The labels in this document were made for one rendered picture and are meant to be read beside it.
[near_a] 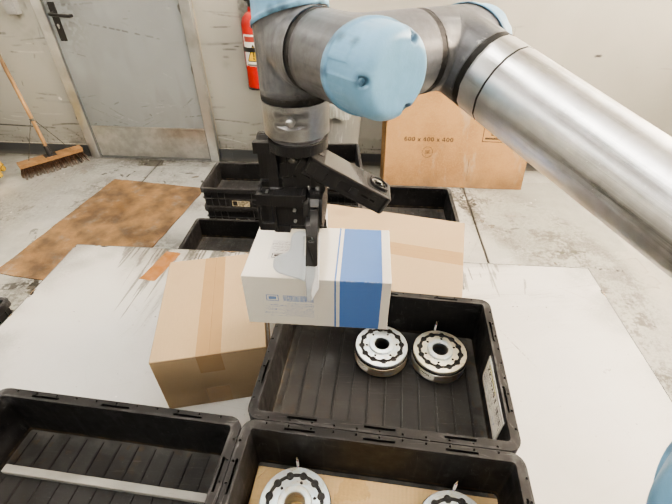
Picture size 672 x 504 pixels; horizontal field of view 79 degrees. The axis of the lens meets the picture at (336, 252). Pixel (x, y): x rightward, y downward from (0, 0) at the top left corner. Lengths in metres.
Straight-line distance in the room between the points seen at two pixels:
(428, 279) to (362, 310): 0.36
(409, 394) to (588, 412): 0.42
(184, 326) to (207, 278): 0.15
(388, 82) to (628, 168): 0.19
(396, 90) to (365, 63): 0.04
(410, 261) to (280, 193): 0.51
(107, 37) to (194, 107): 0.69
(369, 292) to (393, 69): 0.30
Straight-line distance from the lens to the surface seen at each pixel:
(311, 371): 0.82
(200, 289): 0.97
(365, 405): 0.78
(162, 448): 0.80
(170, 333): 0.90
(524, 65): 0.41
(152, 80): 3.50
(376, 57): 0.33
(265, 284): 0.56
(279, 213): 0.52
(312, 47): 0.38
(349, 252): 0.58
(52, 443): 0.88
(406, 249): 0.98
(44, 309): 1.35
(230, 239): 2.12
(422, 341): 0.84
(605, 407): 1.09
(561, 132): 0.38
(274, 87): 0.45
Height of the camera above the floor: 1.50
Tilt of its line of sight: 38 degrees down
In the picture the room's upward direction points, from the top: straight up
